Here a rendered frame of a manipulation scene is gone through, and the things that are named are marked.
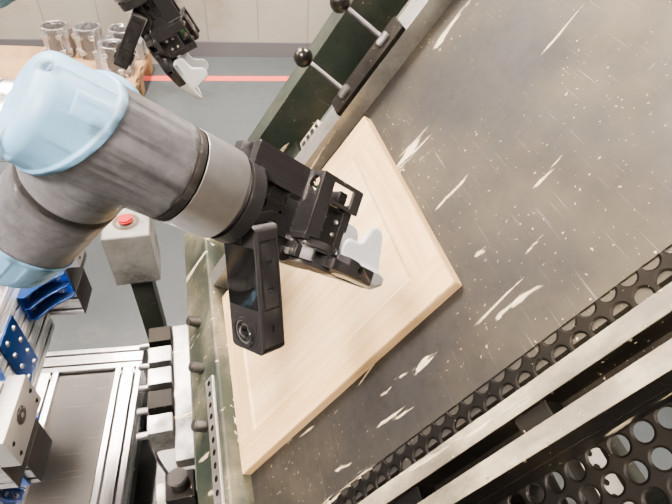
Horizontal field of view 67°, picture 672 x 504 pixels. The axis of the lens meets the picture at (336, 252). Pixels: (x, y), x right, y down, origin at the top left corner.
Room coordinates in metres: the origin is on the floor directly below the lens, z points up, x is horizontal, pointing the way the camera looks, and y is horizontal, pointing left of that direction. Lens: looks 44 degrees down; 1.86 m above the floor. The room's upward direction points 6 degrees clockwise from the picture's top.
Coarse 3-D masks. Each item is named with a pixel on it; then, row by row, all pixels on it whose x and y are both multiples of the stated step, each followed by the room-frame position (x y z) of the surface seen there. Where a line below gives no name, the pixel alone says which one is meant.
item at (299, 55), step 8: (304, 48) 0.96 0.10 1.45; (296, 56) 0.95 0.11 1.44; (304, 56) 0.94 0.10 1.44; (312, 56) 0.96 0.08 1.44; (296, 64) 0.95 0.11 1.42; (304, 64) 0.94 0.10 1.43; (312, 64) 0.95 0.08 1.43; (320, 72) 0.94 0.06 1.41; (328, 80) 0.94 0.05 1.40; (344, 88) 0.93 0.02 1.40; (344, 96) 0.92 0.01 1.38
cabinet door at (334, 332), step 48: (384, 144) 0.81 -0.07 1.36; (384, 192) 0.69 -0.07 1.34; (384, 240) 0.61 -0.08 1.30; (432, 240) 0.55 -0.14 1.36; (288, 288) 0.67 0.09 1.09; (336, 288) 0.59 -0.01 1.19; (384, 288) 0.53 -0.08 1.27; (432, 288) 0.48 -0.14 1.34; (288, 336) 0.57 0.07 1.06; (336, 336) 0.51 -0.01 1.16; (384, 336) 0.46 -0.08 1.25; (240, 384) 0.55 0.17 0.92; (288, 384) 0.48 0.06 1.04; (336, 384) 0.43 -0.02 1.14; (240, 432) 0.45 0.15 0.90; (288, 432) 0.40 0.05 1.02
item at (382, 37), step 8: (336, 0) 0.96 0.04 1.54; (344, 0) 0.97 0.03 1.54; (336, 8) 0.96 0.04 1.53; (344, 8) 0.97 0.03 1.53; (352, 16) 0.97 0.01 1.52; (360, 16) 0.97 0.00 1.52; (368, 24) 0.96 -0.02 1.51; (376, 32) 0.96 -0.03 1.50; (384, 32) 0.95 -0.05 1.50; (376, 40) 0.95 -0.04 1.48; (384, 40) 0.94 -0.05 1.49
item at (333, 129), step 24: (432, 0) 0.95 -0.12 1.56; (408, 24) 0.95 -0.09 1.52; (432, 24) 0.96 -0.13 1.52; (408, 48) 0.94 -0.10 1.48; (384, 72) 0.93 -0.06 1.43; (360, 96) 0.92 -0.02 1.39; (336, 120) 0.91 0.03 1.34; (312, 144) 0.91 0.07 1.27; (336, 144) 0.91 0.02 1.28; (312, 168) 0.89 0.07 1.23
